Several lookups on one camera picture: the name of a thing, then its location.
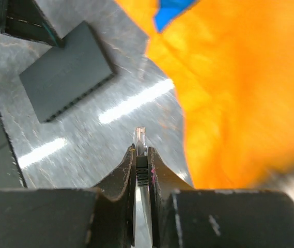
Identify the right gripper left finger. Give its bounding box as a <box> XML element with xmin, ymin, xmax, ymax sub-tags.
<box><xmin>0</xmin><ymin>146</ymin><xmax>136</xmax><ymax>247</ymax></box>

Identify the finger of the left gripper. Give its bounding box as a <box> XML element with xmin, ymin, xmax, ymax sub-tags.
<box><xmin>32</xmin><ymin>1</ymin><xmax>65</xmax><ymax>48</ymax></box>
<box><xmin>0</xmin><ymin>0</ymin><xmax>46</xmax><ymax>44</ymax></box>

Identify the dark grey network switch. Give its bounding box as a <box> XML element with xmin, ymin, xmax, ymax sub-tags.
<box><xmin>19</xmin><ymin>21</ymin><xmax>115</xmax><ymax>122</ymax></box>

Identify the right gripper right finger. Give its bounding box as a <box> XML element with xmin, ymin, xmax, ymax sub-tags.
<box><xmin>148</xmin><ymin>147</ymin><xmax>294</xmax><ymax>247</ymax></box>

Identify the orange Mickey Mouse pillow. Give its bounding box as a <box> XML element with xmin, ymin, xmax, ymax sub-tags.
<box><xmin>118</xmin><ymin>1</ymin><xmax>294</xmax><ymax>189</ymax></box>

